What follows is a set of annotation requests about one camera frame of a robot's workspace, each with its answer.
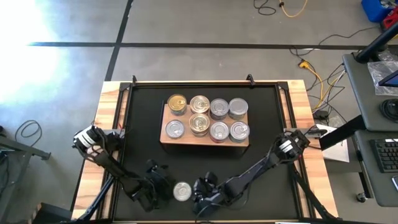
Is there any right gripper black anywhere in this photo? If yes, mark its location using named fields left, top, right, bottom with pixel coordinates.
left=192, top=170, right=231, bottom=217

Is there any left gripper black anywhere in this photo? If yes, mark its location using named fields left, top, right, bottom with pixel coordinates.
left=136, top=159, right=175, bottom=213

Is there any yellow blue label can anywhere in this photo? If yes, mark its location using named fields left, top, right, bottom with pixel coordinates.
left=165, top=119, right=185, bottom=140
left=172, top=182, right=193, bottom=202

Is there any wooden cutting board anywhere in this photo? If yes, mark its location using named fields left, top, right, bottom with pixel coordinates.
left=160, top=103, right=250, bottom=147

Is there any red label seafood can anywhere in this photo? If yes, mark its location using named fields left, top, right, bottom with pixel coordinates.
left=209, top=121, right=230, bottom=144

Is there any gold lid seafood can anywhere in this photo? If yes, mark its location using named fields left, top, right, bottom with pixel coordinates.
left=167, top=93, right=188, bottom=117
left=188, top=113, right=211, bottom=138

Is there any teal label tuna can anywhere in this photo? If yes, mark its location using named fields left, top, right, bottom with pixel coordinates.
left=229, top=120, right=251, bottom=143

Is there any blue rim silver can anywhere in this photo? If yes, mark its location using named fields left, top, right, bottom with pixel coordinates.
left=209, top=98, right=230, bottom=121

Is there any pale gold lid can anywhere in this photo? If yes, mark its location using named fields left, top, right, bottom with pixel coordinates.
left=189, top=95, right=211, bottom=115

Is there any green white label can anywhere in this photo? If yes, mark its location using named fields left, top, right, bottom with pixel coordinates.
left=228, top=97, right=249, bottom=120

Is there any black table mat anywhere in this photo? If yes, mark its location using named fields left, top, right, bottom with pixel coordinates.
left=119, top=84, right=295, bottom=223

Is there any black box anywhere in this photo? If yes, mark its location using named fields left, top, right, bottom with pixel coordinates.
left=30, top=202, right=75, bottom=224

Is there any grey metal stand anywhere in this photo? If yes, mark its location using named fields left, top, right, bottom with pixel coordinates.
left=0, top=124, right=52, bottom=218

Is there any white paper sheet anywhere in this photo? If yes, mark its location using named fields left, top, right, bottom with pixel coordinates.
left=315, top=123, right=351, bottom=163

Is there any black power adapter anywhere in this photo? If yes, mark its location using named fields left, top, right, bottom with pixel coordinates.
left=312, top=110, right=330, bottom=121

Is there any black desk beam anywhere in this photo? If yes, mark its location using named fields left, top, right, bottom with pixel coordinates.
left=318, top=114, right=367, bottom=152

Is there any grey desk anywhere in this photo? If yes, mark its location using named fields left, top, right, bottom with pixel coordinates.
left=341, top=51, right=398, bottom=132
left=354, top=129, right=398, bottom=208

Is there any black keyboard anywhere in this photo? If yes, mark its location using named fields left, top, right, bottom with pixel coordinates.
left=369, top=138, right=398, bottom=174

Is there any clear plastic bag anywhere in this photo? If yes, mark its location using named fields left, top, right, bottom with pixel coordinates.
left=366, top=60, right=398, bottom=96

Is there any blue screen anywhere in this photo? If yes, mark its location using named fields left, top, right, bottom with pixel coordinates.
left=378, top=70, right=398, bottom=88

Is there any black monitor pole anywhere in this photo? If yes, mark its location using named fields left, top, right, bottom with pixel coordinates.
left=356, top=23, right=398, bottom=63

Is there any blue bin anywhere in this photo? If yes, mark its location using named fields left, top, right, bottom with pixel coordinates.
left=360, top=0, right=394, bottom=23

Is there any red container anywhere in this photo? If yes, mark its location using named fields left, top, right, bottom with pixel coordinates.
left=381, top=14, right=398, bottom=30

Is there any black floor cable loop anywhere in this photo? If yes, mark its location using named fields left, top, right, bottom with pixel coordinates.
left=14, top=119, right=43, bottom=147
left=253, top=0, right=277, bottom=16

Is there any yellow extension cord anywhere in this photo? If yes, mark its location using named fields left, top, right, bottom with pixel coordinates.
left=298, top=60, right=326, bottom=110

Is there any yellow floor cable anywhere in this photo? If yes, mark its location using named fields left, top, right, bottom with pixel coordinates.
left=279, top=0, right=309, bottom=19

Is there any coiled black cable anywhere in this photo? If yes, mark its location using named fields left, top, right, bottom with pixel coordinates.
left=379, top=98, right=398, bottom=123

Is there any long black floor cable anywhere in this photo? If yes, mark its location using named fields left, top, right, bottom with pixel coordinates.
left=289, top=26, right=379, bottom=58

